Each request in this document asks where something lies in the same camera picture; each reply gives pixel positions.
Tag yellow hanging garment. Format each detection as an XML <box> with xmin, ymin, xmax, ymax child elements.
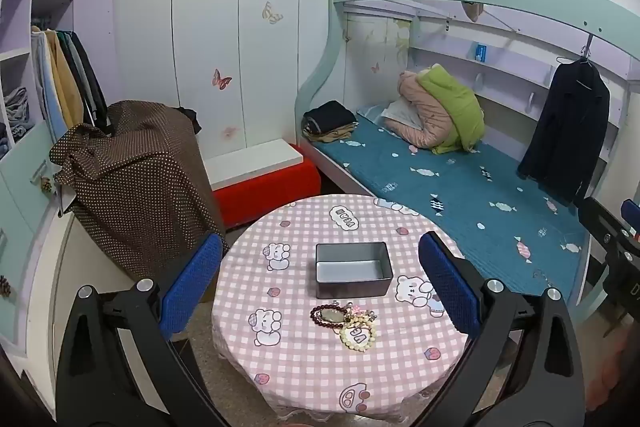
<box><xmin>46</xmin><ymin>29</ymin><xmax>85</xmax><ymax>130</ymax></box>

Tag pink and green quilt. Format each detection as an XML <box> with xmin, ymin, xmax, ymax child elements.
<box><xmin>382</xmin><ymin>63</ymin><xmax>486</xmax><ymax>155</ymax></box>

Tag red storage bench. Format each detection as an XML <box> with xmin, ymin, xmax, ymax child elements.
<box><xmin>212</xmin><ymin>146</ymin><xmax>322</xmax><ymax>230</ymax></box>

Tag person's right forearm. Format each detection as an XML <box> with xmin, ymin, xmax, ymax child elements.
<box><xmin>587</xmin><ymin>327</ymin><xmax>640</xmax><ymax>414</ymax></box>

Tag black hanging jacket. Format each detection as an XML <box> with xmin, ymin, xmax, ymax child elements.
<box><xmin>517</xmin><ymin>59</ymin><xmax>611</xmax><ymax>206</ymax></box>

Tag pale bead bracelet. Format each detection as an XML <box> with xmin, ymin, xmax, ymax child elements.
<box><xmin>340</xmin><ymin>321</ymin><xmax>377</xmax><ymax>351</ymax></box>

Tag pink checked tablecloth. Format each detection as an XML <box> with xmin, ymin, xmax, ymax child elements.
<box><xmin>211</xmin><ymin>194</ymin><xmax>473</xmax><ymax>420</ymax></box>

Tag light blue hanging garment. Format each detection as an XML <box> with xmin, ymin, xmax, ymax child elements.
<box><xmin>31</xmin><ymin>27</ymin><xmax>63</xmax><ymax>132</ymax></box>

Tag white cabinet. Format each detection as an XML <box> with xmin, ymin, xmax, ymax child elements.
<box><xmin>50</xmin><ymin>207</ymin><xmax>168</xmax><ymax>308</ymax></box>

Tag black hanging garment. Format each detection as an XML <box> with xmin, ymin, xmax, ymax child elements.
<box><xmin>70</xmin><ymin>31</ymin><xmax>110</xmax><ymax>130</ymax></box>

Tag grey metal tin box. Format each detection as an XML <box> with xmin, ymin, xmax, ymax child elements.
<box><xmin>314</xmin><ymin>242</ymin><xmax>393</xmax><ymax>300</ymax></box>

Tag dark red bead bracelet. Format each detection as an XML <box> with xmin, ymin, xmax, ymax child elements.
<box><xmin>310</xmin><ymin>303</ymin><xmax>347</xmax><ymax>327</ymax></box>

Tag dark folded clothes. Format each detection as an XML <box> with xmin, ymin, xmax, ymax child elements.
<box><xmin>302</xmin><ymin>101</ymin><xmax>358</xmax><ymax>132</ymax></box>

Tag lilac open wardrobe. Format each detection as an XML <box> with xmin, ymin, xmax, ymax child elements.
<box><xmin>0</xmin><ymin>0</ymin><xmax>121</xmax><ymax>378</ymax></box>

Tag white board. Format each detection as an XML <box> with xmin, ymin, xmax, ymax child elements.
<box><xmin>204</xmin><ymin>138</ymin><xmax>305</xmax><ymax>192</ymax></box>

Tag white pillow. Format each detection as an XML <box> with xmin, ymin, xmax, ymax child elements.
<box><xmin>381</xmin><ymin>99</ymin><xmax>423</xmax><ymax>130</ymax></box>

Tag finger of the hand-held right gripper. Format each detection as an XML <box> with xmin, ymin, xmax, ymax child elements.
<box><xmin>577</xmin><ymin>196</ymin><xmax>640</xmax><ymax>258</ymax></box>

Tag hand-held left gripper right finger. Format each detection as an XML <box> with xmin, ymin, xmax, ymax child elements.
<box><xmin>415</xmin><ymin>231</ymin><xmax>586</xmax><ymax>427</ymax></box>

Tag brown dotted cloth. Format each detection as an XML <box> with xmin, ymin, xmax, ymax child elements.
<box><xmin>49</xmin><ymin>101</ymin><xmax>228</xmax><ymax>280</ymax></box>

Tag beige butterfly sticker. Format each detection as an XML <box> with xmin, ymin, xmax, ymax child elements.
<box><xmin>262</xmin><ymin>2</ymin><xmax>285</xmax><ymax>26</ymax></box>

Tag blue printed bed sheet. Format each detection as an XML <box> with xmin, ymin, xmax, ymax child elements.
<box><xmin>312</xmin><ymin>114</ymin><xmax>591</xmax><ymax>298</ymax></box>

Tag dark cloth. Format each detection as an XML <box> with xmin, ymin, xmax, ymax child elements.
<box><xmin>175</xmin><ymin>106</ymin><xmax>202</xmax><ymax>134</ymax></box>

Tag grey folded jeans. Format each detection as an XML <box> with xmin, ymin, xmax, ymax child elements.
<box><xmin>2</xmin><ymin>87</ymin><xmax>32</xmax><ymax>144</ymax></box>

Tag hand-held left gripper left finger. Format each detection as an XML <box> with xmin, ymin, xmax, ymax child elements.
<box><xmin>56</xmin><ymin>232</ymin><xmax>226</xmax><ymax>427</ymax></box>

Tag clothes hanger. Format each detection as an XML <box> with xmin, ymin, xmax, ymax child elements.
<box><xmin>556</xmin><ymin>34</ymin><xmax>601</xmax><ymax>68</ymax></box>

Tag tan folded clothes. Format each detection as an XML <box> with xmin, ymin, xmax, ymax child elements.
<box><xmin>305</xmin><ymin>124</ymin><xmax>357</xmax><ymax>144</ymax></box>

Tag beige hanging ornament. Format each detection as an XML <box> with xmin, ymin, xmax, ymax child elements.
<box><xmin>460</xmin><ymin>1</ymin><xmax>484</xmax><ymax>24</ymax></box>

